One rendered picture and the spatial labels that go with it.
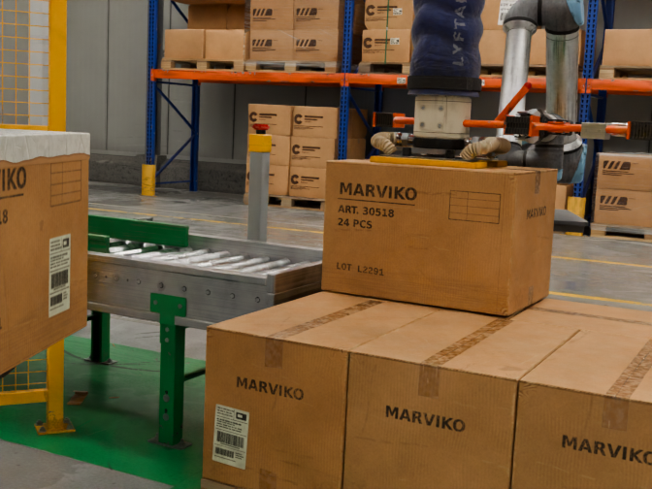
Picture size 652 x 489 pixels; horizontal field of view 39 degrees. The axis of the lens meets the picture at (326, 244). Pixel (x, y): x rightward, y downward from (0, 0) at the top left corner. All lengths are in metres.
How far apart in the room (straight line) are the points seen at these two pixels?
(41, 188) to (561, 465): 1.18
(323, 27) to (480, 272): 8.46
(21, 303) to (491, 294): 1.39
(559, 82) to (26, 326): 2.22
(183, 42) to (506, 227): 9.59
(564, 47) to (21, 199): 2.16
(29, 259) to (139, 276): 1.35
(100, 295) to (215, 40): 8.71
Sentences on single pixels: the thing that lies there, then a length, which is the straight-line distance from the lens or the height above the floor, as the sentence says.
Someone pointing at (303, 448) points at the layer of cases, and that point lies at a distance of 2.28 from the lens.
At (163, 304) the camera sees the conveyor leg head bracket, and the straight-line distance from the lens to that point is 3.00.
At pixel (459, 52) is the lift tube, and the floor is 1.28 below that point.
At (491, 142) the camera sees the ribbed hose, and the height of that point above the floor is 1.03.
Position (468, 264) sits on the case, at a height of 0.68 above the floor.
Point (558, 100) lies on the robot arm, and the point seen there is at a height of 1.18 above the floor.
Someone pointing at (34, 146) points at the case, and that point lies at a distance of 1.71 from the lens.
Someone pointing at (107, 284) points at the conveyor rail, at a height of 0.50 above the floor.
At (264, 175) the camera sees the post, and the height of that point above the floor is 0.84.
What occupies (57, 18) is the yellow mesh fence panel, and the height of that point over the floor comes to 1.34.
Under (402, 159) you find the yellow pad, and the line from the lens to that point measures 2.78.
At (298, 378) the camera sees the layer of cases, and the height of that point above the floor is 0.45.
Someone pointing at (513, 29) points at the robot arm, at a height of 1.40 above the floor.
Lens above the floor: 1.07
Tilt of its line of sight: 8 degrees down
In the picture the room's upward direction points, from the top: 3 degrees clockwise
